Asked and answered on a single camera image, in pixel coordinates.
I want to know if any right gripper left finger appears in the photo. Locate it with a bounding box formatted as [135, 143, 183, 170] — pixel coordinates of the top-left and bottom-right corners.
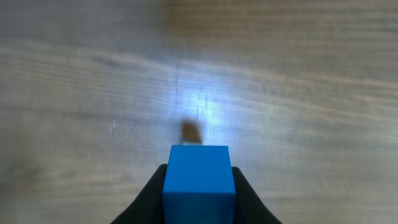
[109, 163, 169, 224]

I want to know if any blue cube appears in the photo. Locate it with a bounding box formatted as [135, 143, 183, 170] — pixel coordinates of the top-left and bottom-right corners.
[162, 144, 238, 224]

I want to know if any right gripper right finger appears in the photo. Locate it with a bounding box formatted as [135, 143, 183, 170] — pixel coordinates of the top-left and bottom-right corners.
[231, 166, 284, 224]

